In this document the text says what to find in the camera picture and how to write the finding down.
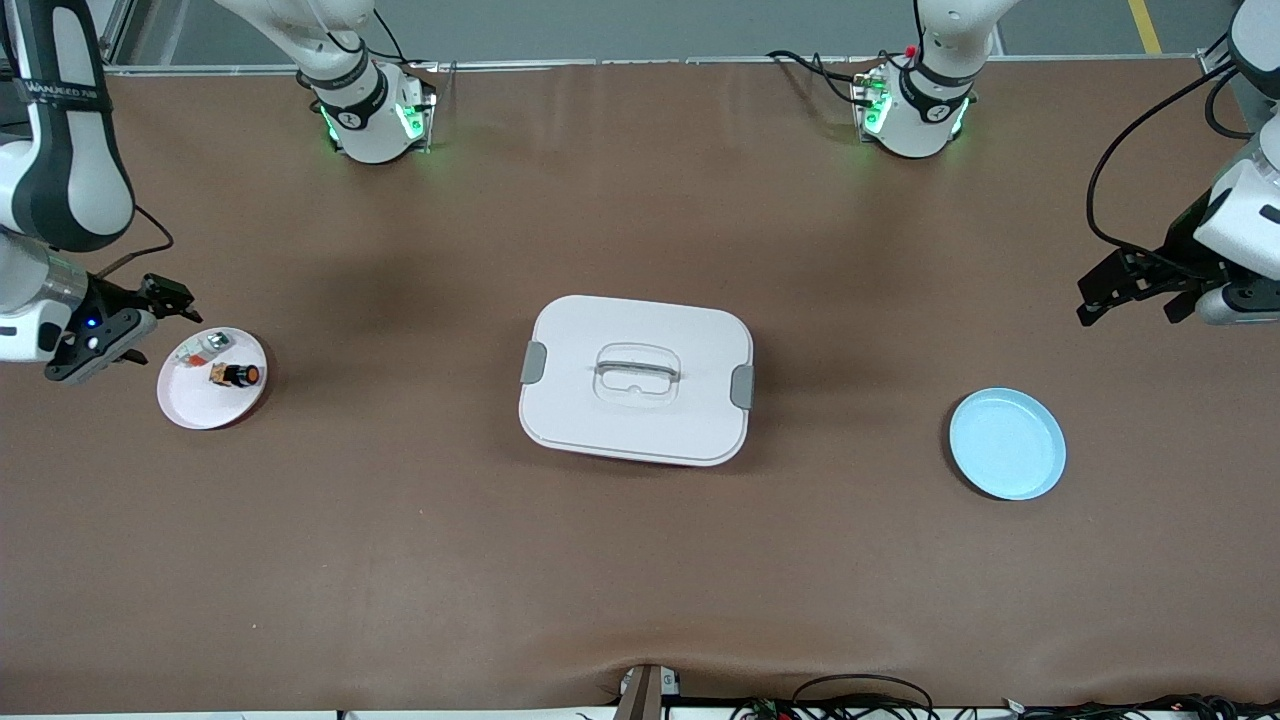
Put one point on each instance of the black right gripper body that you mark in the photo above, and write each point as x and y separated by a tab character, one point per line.
107	297

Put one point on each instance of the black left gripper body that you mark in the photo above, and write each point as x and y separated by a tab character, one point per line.
1184	244

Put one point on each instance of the orange and black push switch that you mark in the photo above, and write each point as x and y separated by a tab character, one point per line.
238	375

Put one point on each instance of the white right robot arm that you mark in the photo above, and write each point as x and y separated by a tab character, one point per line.
365	110

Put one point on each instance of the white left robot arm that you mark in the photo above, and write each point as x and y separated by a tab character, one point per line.
920	100

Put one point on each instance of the pink round plate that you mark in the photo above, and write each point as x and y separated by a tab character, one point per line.
205	405

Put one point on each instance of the light blue round plate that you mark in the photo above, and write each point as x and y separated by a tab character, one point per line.
1008	445

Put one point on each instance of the white lidded box grey latches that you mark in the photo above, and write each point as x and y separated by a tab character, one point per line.
640	420

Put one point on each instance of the small white and red switch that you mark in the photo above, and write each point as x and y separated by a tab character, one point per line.
205	347

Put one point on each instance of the aluminium frame profile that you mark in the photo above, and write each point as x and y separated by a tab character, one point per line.
115	35
1215	55

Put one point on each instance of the metal table edge bracket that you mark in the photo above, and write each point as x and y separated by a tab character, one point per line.
645	693

